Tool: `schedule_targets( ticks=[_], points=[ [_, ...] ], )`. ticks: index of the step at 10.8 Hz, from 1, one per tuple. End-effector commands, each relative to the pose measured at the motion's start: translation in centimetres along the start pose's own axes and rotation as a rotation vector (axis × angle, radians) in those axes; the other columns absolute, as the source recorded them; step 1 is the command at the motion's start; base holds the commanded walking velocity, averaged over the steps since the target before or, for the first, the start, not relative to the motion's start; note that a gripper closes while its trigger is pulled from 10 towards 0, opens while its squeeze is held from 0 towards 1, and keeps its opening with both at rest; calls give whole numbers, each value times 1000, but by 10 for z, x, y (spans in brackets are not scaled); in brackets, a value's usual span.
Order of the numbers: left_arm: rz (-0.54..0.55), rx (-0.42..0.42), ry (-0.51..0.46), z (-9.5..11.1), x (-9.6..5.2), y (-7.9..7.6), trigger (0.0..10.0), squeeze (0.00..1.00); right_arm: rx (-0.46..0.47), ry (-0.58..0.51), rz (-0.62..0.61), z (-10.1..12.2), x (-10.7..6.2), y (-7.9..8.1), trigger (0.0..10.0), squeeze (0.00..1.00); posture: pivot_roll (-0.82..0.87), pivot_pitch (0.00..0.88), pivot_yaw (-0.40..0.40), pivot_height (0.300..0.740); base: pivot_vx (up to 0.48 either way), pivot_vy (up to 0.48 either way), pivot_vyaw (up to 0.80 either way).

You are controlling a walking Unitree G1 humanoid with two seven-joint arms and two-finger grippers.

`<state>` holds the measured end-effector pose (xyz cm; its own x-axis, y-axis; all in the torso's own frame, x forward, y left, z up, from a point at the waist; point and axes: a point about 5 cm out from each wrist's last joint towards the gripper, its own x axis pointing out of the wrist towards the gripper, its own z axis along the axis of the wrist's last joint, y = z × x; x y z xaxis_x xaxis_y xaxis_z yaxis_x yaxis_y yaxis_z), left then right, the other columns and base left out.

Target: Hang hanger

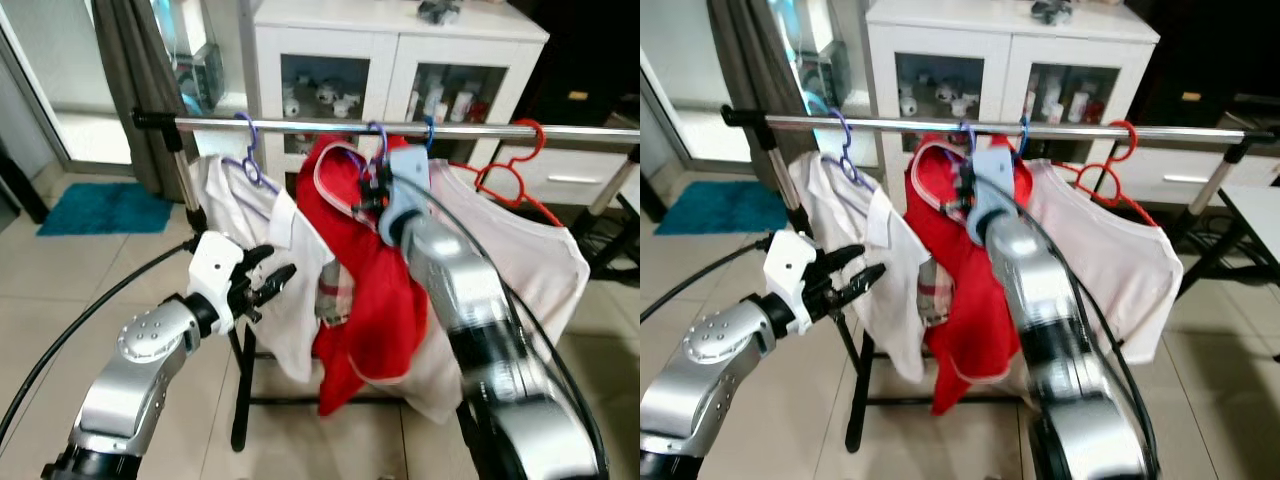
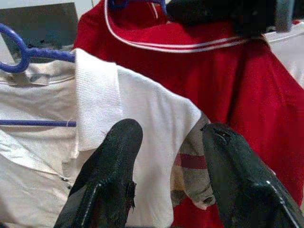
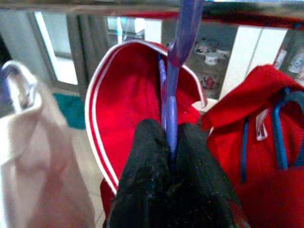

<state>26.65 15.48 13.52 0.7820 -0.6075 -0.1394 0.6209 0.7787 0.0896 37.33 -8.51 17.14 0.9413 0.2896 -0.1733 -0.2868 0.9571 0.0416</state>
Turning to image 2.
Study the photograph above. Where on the white glass-door cabinet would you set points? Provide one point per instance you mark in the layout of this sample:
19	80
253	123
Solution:
47	23

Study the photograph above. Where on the purple plastic hanger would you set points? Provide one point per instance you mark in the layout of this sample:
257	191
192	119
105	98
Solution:
23	51

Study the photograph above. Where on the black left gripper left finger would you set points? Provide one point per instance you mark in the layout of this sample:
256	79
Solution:
111	166

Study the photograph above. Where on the grey red-striped sock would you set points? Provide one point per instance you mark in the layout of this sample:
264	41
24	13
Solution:
194	178

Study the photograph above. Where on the red shirt white trim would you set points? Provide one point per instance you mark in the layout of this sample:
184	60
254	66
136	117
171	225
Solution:
213	78

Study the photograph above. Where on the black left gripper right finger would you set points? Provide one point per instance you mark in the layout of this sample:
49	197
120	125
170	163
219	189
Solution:
237	180

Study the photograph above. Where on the white collared shirt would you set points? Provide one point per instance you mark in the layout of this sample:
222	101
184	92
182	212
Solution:
147	99

